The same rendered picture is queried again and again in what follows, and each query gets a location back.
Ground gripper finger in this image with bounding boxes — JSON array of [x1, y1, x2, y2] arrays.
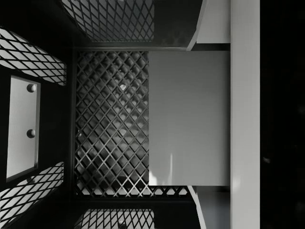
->
[[188, 0, 231, 52], [188, 185, 231, 229]]

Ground grey cube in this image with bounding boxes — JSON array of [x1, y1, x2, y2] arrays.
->
[[148, 51, 231, 187]]

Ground dark grey basket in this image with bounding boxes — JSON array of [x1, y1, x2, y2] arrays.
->
[[0, 0, 231, 229]]

